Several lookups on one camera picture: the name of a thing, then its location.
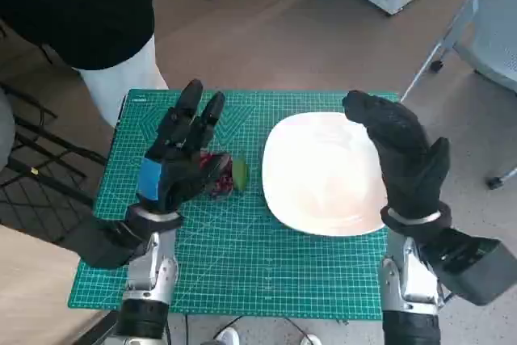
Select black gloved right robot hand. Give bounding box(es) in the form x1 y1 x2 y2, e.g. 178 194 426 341
342 89 452 217

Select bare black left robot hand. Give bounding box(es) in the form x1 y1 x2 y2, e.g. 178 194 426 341
135 78 232 215

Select red toy grapes with leaf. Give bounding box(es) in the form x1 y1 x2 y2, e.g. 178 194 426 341
200 150 250 200

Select white square plate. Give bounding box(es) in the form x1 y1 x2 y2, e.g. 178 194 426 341
261 111 389 237

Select green cutting mat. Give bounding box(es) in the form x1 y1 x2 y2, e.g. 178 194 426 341
66 88 401 321

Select light grey mesh chair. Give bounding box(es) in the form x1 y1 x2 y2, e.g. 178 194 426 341
399 0 517 191

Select grey rounded object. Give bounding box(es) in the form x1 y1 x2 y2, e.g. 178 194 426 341
0 90 17 168

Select light wooden desk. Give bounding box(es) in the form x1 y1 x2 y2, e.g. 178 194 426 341
0 219 100 345

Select person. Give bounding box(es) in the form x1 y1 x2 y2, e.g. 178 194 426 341
0 0 170 128

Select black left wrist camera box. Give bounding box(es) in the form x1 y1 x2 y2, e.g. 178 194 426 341
66 215 147 270

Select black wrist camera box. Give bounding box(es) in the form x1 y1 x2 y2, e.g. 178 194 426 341
66 215 147 270
419 226 516 307

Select black wire rack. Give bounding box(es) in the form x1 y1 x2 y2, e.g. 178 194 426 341
0 21 108 211

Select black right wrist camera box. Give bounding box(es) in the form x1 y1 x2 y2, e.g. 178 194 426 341
419 226 516 307

